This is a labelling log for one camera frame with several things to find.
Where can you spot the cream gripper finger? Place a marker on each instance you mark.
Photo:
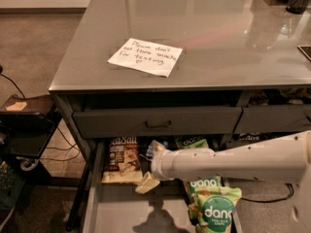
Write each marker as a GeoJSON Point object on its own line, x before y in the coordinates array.
{"type": "Point", "coordinates": [154, 147]}
{"type": "Point", "coordinates": [148, 183]}

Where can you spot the brown sea salt chip bag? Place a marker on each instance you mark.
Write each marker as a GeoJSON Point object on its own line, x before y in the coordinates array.
{"type": "Point", "coordinates": [123, 161]}

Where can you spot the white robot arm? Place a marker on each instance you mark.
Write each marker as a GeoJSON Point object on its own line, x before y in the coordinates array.
{"type": "Point", "coordinates": [286, 159]}

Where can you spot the blue snack bag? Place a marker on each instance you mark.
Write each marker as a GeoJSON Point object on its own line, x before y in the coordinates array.
{"type": "Point", "coordinates": [143, 153]}

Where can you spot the open grey middle drawer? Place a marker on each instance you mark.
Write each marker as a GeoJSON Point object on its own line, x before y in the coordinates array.
{"type": "Point", "coordinates": [117, 208]}

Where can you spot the green Dang bag rear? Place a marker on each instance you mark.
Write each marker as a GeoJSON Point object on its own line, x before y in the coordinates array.
{"type": "Point", "coordinates": [191, 142]}

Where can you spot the green dang bag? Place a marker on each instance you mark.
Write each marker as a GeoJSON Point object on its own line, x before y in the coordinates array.
{"type": "Point", "coordinates": [191, 142]}
{"type": "Point", "coordinates": [216, 205]}
{"type": "Point", "coordinates": [191, 186]}

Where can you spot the grey top left drawer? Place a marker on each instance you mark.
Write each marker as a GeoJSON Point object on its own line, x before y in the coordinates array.
{"type": "Point", "coordinates": [156, 121]}

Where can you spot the green Dang bag middle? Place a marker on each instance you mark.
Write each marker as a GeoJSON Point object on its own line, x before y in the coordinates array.
{"type": "Point", "coordinates": [191, 186]}

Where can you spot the green Dang bag front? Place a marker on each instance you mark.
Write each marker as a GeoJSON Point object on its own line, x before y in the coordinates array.
{"type": "Point", "coordinates": [216, 205]}

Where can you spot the grey top right drawer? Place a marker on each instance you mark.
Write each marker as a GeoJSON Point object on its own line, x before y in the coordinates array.
{"type": "Point", "coordinates": [274, 118]}

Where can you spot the white handwritten paper note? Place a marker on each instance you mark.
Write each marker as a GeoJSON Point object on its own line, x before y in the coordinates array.
{"type": "Point", "coordinates": [148, 57]}

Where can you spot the grey metal cabinet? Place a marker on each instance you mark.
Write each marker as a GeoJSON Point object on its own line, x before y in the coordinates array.
{"type": "Point", "coordinates": [236, 53]}

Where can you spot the black side cart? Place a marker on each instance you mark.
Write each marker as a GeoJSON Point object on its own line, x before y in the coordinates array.
{"type": "Point", "coordinates": [27, 125]}

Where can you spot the teal plastic crate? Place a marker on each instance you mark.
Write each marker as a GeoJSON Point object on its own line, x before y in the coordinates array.
{"type": "Point", "coordinates": [11, 185]}

